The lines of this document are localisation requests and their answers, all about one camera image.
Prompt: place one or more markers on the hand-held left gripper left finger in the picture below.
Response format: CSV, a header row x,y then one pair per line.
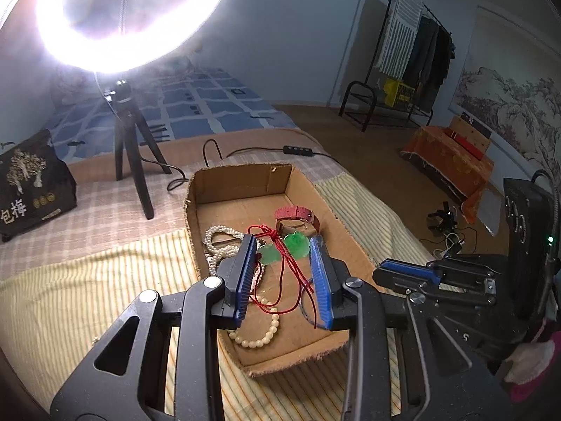
x,y
245,272

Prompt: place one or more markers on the beige checked blanket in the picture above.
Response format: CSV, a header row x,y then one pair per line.
x,y
109,201

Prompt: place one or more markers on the black tripod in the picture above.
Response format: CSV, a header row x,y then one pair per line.
x,y
125,140

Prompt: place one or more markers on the black clothes rack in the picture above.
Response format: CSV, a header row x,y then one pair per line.
x,y
388,8

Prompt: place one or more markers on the leaning grey board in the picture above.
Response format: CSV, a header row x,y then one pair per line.
x,y
355,44

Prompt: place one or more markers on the dark hanging clothes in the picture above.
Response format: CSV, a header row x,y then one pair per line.
x,y
431,61

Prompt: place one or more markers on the black printed bag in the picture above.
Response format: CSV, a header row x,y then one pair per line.
x,y
39,193

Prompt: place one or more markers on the silver foil sheet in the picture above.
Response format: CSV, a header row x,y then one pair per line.
x,y
491,210

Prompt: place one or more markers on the yellow striped sheet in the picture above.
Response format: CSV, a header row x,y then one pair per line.
x,y
87,280

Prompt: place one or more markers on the cardboard box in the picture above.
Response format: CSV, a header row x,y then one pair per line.
x,y
245,201

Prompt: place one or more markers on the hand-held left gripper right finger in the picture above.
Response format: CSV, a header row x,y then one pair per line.
x,y
322,285

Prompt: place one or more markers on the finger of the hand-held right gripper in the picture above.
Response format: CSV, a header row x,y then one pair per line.
x,y
407,272

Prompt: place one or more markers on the black bangle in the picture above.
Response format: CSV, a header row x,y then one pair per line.
x,y
307,313

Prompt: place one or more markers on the landscape wall scroll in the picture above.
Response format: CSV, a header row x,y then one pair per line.
x,y
504,87

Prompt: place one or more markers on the orange cloth covered table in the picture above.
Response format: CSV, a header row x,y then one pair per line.
x,y
438,153

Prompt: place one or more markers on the blue patterned bed sheet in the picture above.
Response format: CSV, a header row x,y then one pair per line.
x,y
197,105

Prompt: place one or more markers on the wooden box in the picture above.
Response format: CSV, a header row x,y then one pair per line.
x,y
473,133

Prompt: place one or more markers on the yellow box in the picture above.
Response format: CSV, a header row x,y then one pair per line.
x,y
399,92

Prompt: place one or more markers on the white striped towel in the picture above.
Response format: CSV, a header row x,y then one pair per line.
x,y
401,30

